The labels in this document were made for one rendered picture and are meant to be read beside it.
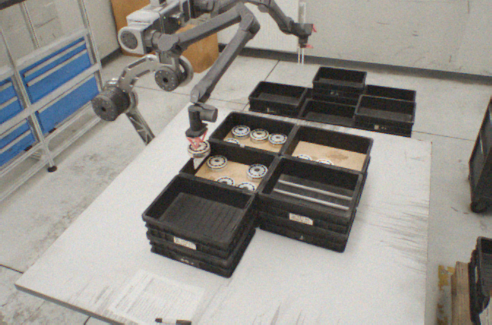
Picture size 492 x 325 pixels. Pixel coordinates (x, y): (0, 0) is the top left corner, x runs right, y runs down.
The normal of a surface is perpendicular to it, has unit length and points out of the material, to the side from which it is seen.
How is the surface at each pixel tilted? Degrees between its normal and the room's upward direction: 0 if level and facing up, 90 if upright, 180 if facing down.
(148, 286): 0
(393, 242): 0
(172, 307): 0
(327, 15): 90
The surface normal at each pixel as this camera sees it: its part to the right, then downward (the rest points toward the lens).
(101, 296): -0.04, -0.82
